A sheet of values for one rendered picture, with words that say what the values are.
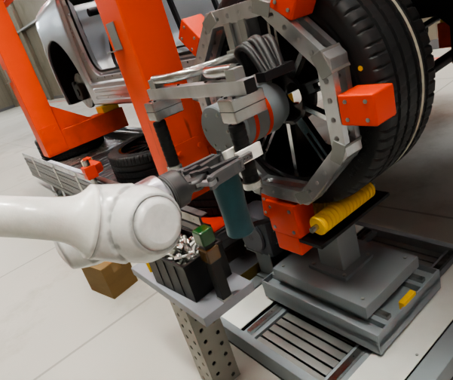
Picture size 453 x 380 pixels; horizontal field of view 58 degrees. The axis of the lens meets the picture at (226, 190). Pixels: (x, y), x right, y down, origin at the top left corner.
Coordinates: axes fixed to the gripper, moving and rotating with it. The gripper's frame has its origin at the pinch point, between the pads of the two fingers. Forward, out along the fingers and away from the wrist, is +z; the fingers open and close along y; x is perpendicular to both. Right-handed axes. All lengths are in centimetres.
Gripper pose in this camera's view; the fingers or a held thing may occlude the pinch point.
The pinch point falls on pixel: (243, 152)
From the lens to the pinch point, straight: 88.6
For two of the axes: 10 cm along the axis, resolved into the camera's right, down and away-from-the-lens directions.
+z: 7.5, -4.4, 4.9
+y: 6.0, 1.5, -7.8
